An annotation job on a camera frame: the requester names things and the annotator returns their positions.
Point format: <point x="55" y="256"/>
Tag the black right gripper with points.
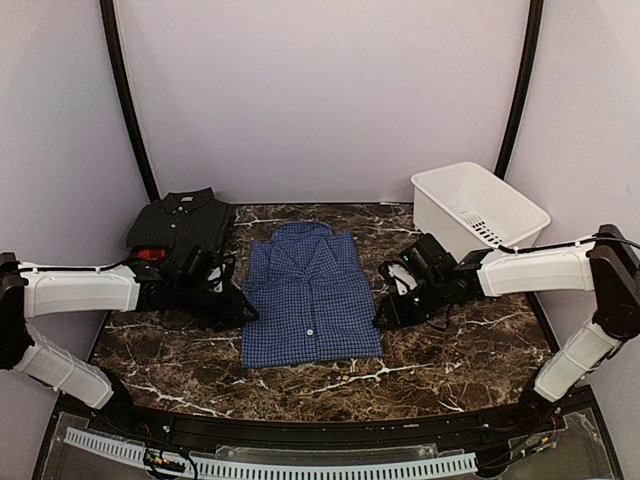
<point x="396" y="317"/>

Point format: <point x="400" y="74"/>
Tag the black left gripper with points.
<point x="231" y="315"/>

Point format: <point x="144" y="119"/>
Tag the blue checked long sleeve shirt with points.
<point x="313" y="299"/>

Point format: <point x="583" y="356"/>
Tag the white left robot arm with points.
<point x="30" y="290"/>

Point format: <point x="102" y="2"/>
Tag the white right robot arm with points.
<point x="595" y="276"/>

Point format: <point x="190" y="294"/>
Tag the red plaid folded shirt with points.
<point x="151" y="254"/>

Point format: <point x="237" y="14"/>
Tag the black striped folded shirt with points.
<point x="197" y="216"/>

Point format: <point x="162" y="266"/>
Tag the white plastic basket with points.
<point x="466" y="207"/>

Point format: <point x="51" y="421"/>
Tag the white slotted cable duct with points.
<point x="264" y="464"/>

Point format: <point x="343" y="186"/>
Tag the black front table rail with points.
<point x="484" y="429"/>

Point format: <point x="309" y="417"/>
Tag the black left frame post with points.
<point x="124" y="93"/>

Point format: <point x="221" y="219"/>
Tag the black frame post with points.
<point x="525" y="69"/>
<point x="124" y="93"/>

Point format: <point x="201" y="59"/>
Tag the black right frame post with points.
<point x="525" y="69"/>

